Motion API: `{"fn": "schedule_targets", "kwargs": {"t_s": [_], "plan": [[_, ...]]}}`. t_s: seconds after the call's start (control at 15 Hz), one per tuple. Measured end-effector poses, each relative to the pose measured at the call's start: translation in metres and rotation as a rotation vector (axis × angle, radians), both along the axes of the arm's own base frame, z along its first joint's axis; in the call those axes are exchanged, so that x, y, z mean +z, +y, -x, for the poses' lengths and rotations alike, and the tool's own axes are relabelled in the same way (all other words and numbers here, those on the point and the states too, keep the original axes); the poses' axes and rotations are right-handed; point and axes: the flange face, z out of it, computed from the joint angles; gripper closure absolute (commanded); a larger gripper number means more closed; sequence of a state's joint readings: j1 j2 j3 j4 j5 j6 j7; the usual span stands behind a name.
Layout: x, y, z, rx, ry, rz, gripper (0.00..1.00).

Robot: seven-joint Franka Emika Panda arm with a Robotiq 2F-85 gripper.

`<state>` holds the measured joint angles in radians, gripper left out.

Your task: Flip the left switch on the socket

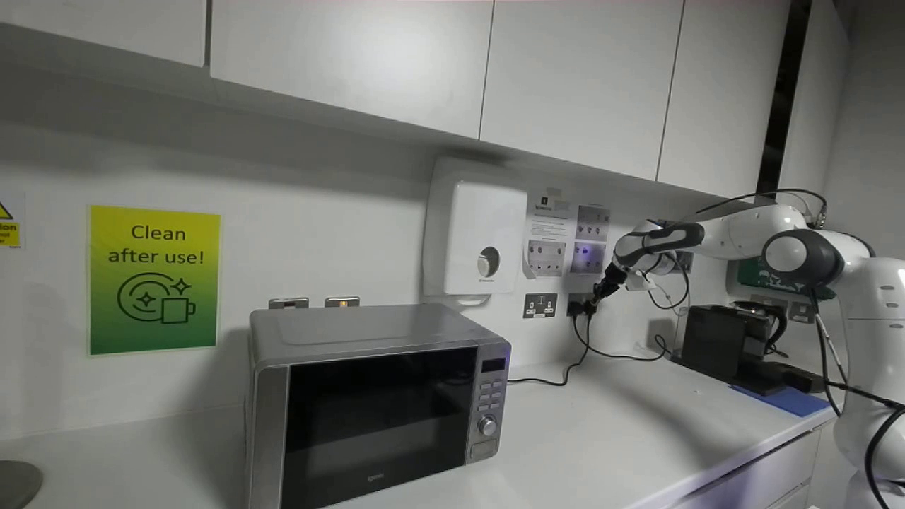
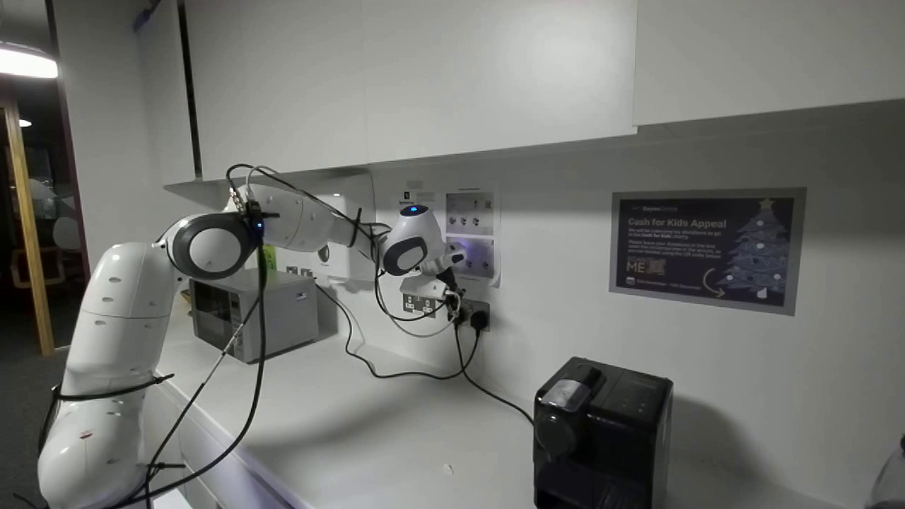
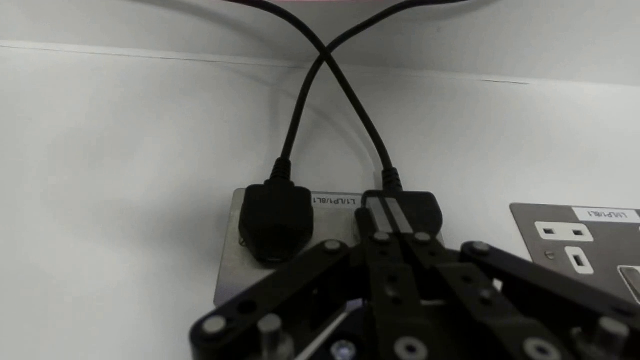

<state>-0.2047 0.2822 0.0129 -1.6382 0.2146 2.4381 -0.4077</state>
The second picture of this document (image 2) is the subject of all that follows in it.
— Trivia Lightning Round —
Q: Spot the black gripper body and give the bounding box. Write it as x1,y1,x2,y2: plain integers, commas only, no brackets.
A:
433,265,467,303

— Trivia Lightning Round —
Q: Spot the wooden door frame post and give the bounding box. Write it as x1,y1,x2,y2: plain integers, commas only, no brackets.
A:
0,96,61,361

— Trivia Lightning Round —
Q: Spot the black coffee machine power cable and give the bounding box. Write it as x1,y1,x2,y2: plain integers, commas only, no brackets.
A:
455,304,540,430

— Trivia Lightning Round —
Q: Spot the black coffee machine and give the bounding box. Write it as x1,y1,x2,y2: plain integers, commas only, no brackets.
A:
533,352,677,509

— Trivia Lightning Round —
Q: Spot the silver double wall socket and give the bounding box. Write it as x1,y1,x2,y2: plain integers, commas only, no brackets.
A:
450,294,496,334

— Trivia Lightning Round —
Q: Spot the thin looped camera cable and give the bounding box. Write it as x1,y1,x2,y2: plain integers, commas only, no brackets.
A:
372,248,452,327

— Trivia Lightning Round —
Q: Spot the black microwave power cable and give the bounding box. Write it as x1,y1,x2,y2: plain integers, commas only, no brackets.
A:
341,307,477,385

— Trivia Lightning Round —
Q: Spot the silver wall switch plate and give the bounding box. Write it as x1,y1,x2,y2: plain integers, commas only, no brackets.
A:
402,284,440,323

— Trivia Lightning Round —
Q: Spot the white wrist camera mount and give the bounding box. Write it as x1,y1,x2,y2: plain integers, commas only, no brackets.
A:
402,270,461,311

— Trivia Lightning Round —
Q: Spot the silver microwave oven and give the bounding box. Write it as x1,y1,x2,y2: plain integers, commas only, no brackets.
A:
187,265,329,368

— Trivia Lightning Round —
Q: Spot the bright ceiling light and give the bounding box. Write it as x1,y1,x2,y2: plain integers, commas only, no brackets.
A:
0,43,64,85

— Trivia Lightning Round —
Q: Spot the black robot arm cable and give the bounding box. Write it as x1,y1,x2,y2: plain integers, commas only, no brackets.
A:
38,160,392,509

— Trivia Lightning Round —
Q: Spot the white upper cabinet door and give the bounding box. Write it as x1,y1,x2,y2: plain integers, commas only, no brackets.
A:
633,0,905,129
181,0,641,183

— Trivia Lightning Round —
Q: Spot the framed wall poster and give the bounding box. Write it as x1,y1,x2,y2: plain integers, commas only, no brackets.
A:
609,185,809,320

